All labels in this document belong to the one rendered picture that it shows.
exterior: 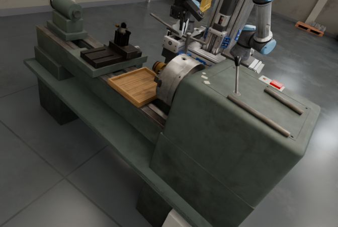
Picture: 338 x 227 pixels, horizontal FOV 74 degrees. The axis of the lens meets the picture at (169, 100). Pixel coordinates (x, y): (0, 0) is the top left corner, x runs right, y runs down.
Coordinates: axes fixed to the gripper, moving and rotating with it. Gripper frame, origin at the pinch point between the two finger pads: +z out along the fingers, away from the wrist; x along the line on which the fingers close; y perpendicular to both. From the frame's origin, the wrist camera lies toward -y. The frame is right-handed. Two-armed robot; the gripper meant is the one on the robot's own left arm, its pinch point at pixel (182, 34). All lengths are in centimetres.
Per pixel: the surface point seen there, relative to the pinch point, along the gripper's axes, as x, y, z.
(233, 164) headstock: 34, -49, 32
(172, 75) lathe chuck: 11.2, -3.1, 17.8
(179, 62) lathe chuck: 4.1, -2.7, 13.9
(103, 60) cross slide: 3, 52, 37
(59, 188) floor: 62, 52, 126
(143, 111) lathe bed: 18, 9, 48
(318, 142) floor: -177, -164, 177
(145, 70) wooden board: -21, 32, 51
